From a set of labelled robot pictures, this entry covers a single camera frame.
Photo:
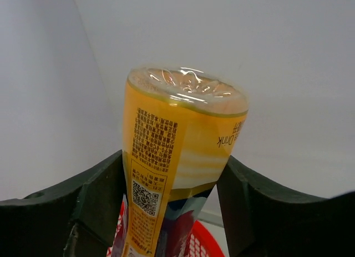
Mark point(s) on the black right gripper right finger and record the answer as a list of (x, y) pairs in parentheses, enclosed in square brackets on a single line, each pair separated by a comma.
[(264, 218)]

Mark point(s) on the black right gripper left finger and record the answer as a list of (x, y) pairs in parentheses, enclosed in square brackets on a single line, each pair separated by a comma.
[(77, 217)]

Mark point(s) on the orange bottle with blue label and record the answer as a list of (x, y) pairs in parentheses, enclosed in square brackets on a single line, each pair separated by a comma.
[(179, 129)]

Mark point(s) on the red plastic mesh bin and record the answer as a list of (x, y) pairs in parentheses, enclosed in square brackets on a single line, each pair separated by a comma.
[(201, 243)]

